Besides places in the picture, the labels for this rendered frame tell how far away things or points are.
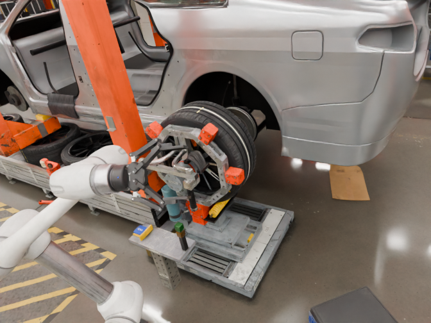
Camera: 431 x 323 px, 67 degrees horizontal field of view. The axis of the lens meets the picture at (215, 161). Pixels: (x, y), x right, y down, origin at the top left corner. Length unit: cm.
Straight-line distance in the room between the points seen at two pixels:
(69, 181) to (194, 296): 160
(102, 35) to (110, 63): 15
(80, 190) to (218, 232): 160
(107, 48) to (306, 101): 117
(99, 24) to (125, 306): 145
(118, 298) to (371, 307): 124
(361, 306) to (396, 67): 121
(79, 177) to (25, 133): 303
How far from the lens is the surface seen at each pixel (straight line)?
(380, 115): 197
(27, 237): 126
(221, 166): 183
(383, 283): 249
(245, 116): 231
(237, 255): 236
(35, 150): 392
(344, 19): 181
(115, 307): 168
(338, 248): 263
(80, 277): 161
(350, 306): 193
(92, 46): 200
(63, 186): 101
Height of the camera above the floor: 193
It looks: 32 degrees down
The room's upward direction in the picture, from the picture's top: 10 degrees counter-clockwise
